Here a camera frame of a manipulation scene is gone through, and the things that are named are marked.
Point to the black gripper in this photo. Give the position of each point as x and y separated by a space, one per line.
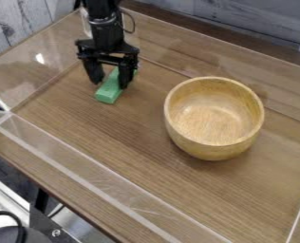
106 48

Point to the green rectangular block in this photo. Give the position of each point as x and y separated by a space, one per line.
108 90

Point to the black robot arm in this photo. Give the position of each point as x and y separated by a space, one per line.
100 9

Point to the light wooden bowl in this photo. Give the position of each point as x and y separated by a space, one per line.
213 117

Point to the black table leg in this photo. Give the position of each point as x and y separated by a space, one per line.
42 201

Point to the clear acrylic tray wall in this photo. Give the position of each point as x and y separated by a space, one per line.
161 132

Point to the black metal bracket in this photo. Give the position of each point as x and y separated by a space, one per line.
48 228

